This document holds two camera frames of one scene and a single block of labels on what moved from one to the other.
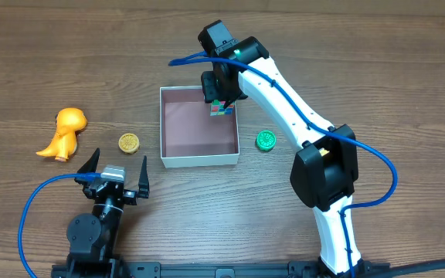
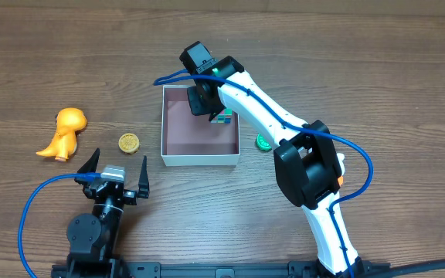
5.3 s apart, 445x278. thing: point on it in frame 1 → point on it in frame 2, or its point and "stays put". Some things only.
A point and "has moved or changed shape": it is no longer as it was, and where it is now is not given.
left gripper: (117, 193) stays put
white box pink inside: (190, 137) stays put
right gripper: (227, 103) → (198, 103)
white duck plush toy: (322, 151) → (340, 157)
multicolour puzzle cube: (218, 108) has moved or changed shape
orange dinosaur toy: (69, 121) stays put
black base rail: (146, 269) stays put
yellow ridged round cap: (128, 143) stays put
